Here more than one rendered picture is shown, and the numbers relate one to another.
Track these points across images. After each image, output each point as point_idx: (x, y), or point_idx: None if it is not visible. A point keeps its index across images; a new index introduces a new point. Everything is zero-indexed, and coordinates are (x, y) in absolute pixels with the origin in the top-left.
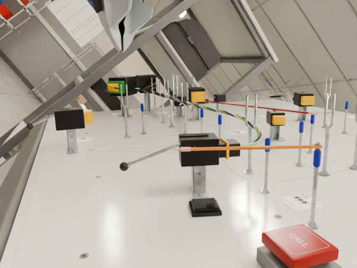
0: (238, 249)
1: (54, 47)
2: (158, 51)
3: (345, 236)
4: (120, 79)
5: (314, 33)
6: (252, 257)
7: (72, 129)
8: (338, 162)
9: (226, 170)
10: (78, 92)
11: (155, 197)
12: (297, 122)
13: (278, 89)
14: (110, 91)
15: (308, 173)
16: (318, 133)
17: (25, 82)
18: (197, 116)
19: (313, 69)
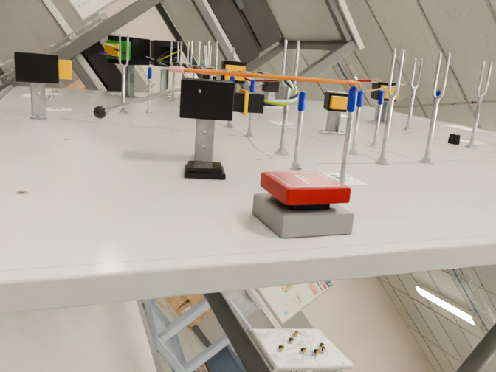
0: (234, 204)
1: (40, 14)
2: (190, 15)
3: (379, 207)
4: (125, 39)
5: (428, 29)
6: (247, 210)
7: (40, 83)
8: (407, 156)
9: (251, 150)
10: (63, 58)
11: (142, 160)
12: (372, 122)
13: None
14: (108, 54)
15: (361, 161)
16: (395, 133)
17: None
18: None
19: (423, 83)
